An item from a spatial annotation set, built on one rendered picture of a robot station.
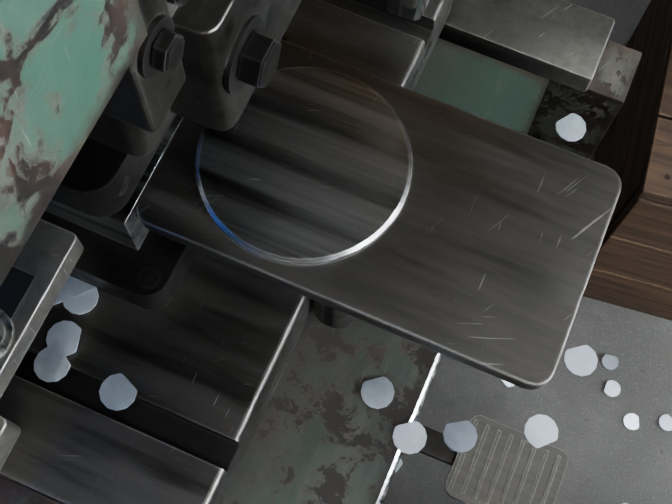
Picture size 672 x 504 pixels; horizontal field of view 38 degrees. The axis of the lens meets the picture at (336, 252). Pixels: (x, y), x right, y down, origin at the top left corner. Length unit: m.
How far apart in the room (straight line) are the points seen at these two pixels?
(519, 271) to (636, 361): 0.85
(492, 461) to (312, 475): 0.53
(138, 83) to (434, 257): 0.27
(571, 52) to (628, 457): 0.71
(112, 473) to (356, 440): 0.16
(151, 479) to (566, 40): 0.45
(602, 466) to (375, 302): 0.85
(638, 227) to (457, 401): 0.35
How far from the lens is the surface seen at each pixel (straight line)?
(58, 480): 0.61
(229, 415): 0.60
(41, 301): 0.58
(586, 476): 1.35
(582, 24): 0.80
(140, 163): 0.47
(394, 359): 0.67
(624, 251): 1.23
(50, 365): 0.62
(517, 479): 1.16
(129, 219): 0.57
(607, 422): 1.36
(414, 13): 0.69
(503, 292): 0.55
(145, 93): 0.32
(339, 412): 0.66
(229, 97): 0.42
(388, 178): 0.56
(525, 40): 0.78
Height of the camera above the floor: 1.29
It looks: 70 degrees down
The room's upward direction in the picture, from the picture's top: 2 degrees clockwise
